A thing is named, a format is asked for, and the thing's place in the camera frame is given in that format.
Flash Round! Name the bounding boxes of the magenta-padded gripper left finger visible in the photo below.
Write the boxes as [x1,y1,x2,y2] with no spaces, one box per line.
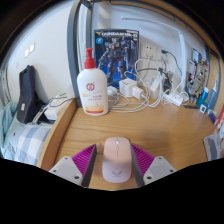
[48,143,98,188]

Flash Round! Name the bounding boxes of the blue tissue pack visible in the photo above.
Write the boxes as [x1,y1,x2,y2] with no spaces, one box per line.
[208,109,219,124]

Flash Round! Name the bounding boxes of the white desk lamp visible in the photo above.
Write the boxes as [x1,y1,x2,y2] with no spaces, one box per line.
[120,14,188,98]

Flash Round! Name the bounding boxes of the white red-capped pump bottle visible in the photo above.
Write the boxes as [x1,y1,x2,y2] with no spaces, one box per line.
[76,47,110,117]

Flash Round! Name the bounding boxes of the black bag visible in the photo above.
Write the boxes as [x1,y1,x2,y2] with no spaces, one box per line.
[16,64,46,125]

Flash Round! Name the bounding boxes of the white wall socket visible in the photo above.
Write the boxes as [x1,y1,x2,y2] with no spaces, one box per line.
[139,43,158,61]

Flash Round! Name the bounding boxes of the plaid bedding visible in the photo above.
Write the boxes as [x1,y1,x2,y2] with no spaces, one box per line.
[0,101,54,167]

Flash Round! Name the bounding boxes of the white power strip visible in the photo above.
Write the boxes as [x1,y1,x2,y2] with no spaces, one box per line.
[162,92,185,108]

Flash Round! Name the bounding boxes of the grey metal desk frame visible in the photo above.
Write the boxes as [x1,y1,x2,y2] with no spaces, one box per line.
[67,0,94,108]

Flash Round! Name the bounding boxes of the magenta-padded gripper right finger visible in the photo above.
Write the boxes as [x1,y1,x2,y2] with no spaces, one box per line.
[129,143,177,188]

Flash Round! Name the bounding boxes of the white cable bundle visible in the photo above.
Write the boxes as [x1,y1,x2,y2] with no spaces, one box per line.
[108,58,188,114]

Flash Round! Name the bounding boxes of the white charger block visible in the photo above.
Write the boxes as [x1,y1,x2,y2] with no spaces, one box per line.
[118,78,138,98]
[148,79,162,100]
[132,85,145,100]

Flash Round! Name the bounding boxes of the blue robot model kit box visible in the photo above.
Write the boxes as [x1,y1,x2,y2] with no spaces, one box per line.
[93,28,140,88]

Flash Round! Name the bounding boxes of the pink computer mouse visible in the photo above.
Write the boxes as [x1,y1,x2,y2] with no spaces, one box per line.
[101,136,133,184]

